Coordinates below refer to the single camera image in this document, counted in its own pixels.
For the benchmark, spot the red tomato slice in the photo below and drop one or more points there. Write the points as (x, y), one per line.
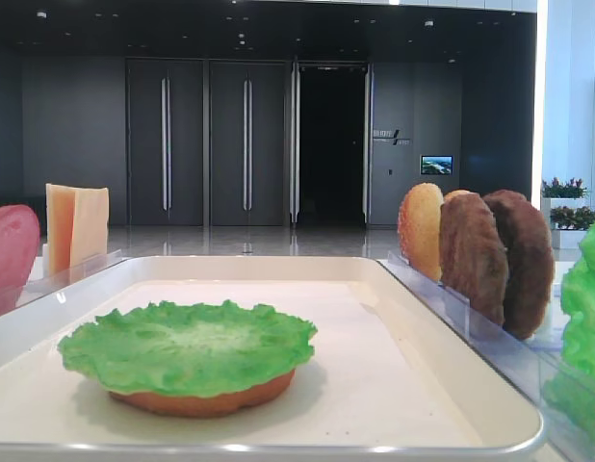
(19, 245)

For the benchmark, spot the green lettuce leaf on tray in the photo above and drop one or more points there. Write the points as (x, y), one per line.
(200, 350)

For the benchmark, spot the brown meat patty left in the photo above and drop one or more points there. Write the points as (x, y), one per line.
(472, 255)

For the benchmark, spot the brown meat patty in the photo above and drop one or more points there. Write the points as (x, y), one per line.
(472, 255)
(531, 264)

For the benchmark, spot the pale yellow cheese slice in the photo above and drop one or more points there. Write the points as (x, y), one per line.
(90, 225)

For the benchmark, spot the brown meat patty right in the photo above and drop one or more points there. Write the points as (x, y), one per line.
(531, 264)

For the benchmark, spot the orange cheese slice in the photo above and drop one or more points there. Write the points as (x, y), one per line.
(60, 201)

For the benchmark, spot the green lettuce leaf in rack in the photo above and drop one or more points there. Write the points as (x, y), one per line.
(584, 317)

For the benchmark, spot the golden bun slice left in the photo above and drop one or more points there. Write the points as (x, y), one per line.
(419, 229)

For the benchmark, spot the dark double door middle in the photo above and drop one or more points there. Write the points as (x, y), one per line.
(247, 144)

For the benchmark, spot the dark double door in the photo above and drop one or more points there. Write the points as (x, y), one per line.
(165, 122)
(247, 144)

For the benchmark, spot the white rectangular tray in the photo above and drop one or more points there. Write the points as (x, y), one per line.
(389, 381)

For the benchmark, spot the dark double door left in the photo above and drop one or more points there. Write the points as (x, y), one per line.
(165, 122)

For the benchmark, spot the bottom bun slice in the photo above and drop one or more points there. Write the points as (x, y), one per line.
(213, 407)

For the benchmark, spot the clear acrylic rack right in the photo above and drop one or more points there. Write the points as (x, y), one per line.
(528, 365)

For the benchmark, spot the clear acrylic rack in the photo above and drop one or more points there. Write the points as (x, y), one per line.
(528, 365)
(52, 279)

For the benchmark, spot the flower planter boxes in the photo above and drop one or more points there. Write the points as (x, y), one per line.
(565, 206)

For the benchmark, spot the clear acrylic rack left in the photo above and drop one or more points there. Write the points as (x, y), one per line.
(52, 279)

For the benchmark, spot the wall display screen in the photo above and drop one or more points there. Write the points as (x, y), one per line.
(436, 165)

